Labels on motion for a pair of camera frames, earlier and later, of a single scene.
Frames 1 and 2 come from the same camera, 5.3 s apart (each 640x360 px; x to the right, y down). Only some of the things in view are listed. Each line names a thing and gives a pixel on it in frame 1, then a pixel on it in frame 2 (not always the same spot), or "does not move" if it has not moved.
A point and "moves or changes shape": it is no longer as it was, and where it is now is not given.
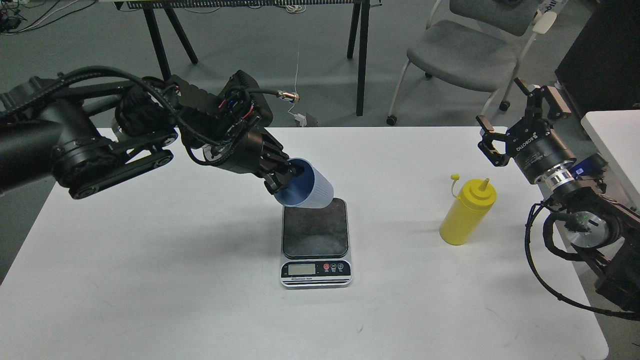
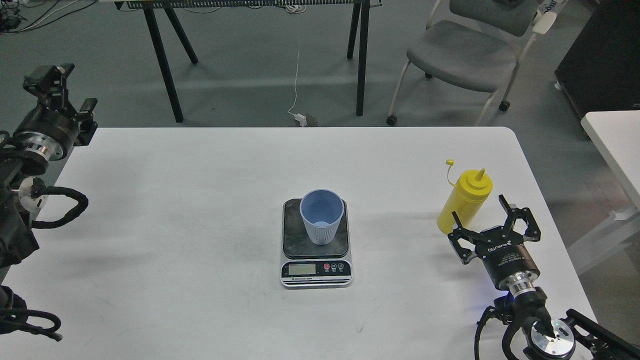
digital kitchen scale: x=314 y=247 does not move
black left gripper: x=254 y=150 to x=48 y=131
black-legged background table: x=360 y=10 does not move
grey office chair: x=475 y=45 does not move
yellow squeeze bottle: x=463 y=219 moves or changes shape
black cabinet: x=601 y=71 does not move
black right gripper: x=532 y=142 to x=509 y=264
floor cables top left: x=10 y=17 does not move
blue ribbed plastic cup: x=311 y=190 to x=321 y=209
